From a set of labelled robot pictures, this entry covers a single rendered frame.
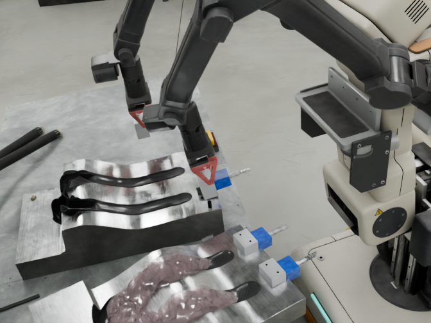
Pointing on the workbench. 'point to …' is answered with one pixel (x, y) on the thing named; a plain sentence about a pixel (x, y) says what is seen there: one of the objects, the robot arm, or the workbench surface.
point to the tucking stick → (19, 302)
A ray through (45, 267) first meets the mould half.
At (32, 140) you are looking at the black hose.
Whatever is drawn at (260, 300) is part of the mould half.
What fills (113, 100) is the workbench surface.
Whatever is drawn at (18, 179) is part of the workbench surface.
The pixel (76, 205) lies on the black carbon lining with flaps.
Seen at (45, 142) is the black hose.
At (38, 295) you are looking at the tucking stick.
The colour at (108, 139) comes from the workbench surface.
